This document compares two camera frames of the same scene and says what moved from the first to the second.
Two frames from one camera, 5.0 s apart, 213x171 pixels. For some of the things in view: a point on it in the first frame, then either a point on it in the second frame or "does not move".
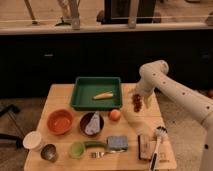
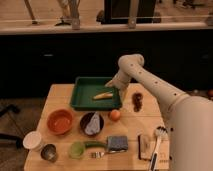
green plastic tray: x=85 y=87 does not move
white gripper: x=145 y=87 -> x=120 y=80
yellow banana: x=104 y=96 does not move
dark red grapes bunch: x=137 y=102 does not move
